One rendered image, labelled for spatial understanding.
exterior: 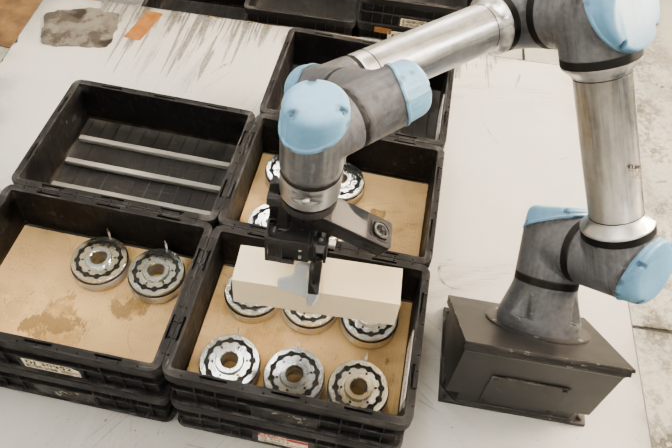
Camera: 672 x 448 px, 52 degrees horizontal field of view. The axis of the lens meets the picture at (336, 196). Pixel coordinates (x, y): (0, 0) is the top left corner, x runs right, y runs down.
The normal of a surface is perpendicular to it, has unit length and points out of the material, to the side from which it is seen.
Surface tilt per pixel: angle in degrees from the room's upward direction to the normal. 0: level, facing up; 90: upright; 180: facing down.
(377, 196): 0
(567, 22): 89
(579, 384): 90
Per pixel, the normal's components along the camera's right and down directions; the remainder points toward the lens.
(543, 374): -0.15, 0.76
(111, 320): 0.07, -0.63
